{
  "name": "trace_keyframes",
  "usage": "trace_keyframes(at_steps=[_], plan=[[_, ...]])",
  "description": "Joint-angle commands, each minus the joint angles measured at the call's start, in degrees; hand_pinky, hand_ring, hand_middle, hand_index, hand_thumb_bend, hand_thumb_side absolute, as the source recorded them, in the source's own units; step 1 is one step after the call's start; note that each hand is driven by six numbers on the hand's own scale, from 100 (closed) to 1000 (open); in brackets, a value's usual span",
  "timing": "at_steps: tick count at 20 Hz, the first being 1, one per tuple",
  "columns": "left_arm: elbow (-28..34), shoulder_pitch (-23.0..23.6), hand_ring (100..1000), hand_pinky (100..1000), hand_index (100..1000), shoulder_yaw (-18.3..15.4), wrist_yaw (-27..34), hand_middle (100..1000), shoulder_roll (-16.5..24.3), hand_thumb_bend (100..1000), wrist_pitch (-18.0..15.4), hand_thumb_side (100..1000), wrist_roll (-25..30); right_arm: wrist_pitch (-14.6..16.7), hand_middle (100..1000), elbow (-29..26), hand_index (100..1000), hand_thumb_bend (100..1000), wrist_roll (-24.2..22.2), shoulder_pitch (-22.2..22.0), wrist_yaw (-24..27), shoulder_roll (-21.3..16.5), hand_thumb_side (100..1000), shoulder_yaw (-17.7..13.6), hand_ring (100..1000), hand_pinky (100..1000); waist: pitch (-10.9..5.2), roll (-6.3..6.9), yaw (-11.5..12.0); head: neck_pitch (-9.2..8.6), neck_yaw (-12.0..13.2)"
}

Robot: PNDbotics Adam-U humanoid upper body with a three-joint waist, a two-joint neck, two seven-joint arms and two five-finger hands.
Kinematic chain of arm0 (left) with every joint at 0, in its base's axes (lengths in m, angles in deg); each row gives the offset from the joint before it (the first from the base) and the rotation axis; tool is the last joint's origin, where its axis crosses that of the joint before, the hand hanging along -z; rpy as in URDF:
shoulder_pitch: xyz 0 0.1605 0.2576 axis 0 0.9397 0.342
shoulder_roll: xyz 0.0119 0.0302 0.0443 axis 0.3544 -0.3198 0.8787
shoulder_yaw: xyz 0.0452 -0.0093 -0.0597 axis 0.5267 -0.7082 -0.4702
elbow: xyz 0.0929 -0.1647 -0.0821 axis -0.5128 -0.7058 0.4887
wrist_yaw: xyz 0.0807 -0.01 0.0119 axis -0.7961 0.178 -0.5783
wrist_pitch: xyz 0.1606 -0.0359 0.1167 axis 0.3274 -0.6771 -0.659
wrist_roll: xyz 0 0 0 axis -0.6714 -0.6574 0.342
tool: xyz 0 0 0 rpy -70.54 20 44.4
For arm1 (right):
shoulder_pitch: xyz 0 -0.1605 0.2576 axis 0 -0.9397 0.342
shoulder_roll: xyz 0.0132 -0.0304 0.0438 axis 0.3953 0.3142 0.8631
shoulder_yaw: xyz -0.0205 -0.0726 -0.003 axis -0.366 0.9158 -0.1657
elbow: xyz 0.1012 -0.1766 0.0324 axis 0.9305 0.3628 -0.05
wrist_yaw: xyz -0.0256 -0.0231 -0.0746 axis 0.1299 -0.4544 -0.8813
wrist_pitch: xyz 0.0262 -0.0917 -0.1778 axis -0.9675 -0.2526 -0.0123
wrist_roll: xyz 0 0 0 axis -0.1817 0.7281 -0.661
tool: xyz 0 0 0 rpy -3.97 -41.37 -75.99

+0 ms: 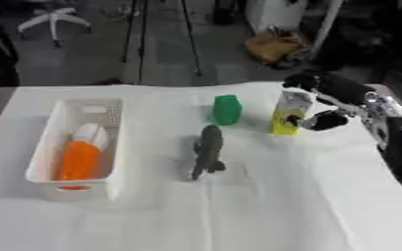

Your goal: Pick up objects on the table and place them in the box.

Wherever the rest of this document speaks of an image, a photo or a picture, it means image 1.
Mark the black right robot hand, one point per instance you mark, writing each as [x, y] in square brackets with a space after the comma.
[339, 87]

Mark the white and yellow carton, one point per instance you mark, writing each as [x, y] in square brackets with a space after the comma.
[290, 111]

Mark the white cabinet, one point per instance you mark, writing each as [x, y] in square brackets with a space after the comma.
[276, 14]

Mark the green plastic bottle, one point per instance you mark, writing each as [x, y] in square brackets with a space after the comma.
[227, 110]

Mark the grey toy shark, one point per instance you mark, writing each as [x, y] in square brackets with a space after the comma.
[208, 151]

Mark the black tripod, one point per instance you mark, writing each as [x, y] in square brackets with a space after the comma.
[153, 36]

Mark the orange and white bottle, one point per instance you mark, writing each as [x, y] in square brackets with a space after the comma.
[81, 156]

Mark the white plastic basket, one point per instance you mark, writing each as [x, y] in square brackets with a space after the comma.
[76, 148]

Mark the white office chair base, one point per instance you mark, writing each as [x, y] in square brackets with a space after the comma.
[54, 20]

